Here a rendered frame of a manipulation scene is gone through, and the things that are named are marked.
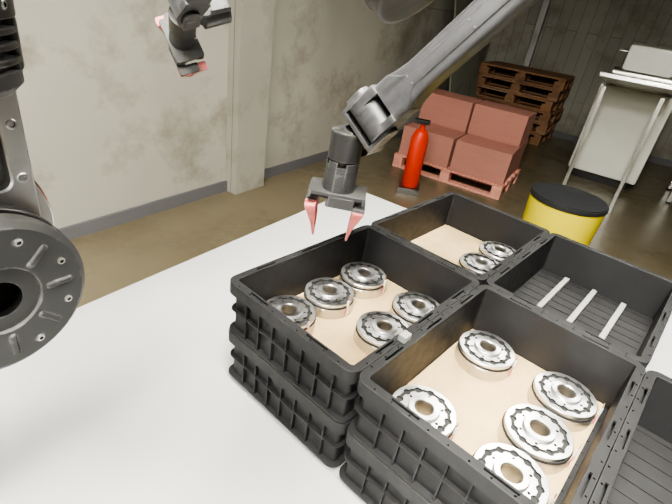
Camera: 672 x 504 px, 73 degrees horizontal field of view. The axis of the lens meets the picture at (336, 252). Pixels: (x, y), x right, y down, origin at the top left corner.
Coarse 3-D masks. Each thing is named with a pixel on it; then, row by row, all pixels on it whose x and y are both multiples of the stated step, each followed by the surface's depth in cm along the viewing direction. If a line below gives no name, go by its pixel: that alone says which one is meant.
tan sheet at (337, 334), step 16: (400, 288) 103; (368, 304) 96; (384, 304) 96; (320, 320) 89; (336, 320) 89; (352, 320) 90; (320, 336) 85; (336, 336) 85; (352, 336) 86; (336, 352) 81; (352, 352) 82
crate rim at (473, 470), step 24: (480, 288) 88; (456, 312) 81; (528, 312) 84; (576, 336) 79; (384, 360) 67; (624, 360) 75; (360, 384) 63; (384, 408) 61; (408, 408) 59; (624, 408) 65; (408, 432) 59; (432, 432) 57; (456, 456) 54; (600, 456) 57; (480, 480) 53; (504, 480) 52
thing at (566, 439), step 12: (516, 408) 71; (528, 408) 72; (540, 408) 72; (504, 420) 69; (516, 420) 69; (552, 420) 71; (516, 432) 67; (564, 432) 69; (516, 444) 66; (528, 444) 66; (540, 444) 66; (552, 444) 66; (564, 444) 67; (540, 456) 64; (552, 456) 64; (564, 456) 65
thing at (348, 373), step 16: (336, 240) 97; (400, 240) 101; (288, 256) 88; (432, 256) 97; (256, 272) 82; (240, 288) 77; (464, 288) 87; (256, 304) 75; (448, 304) 82; (272, 320) 73; (288, 320) 72; (288, 336) 71; (304, 336) 69; (320, 352) 67; (384, 352) 68; (336, 368) 65; (352, 368) 64
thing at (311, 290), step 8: (312, 280) 95; (320, 280) 96; (328, 280) 96; (336, 280) 96; (312, 288) 93; (344, 288) 94; (312, 296) 90; (320, 296) 90; (344, 296) 91; (352, 296) 92; (320, 304) 88; (328, 304) 88; (336, 304) 89; (344, 304) 89
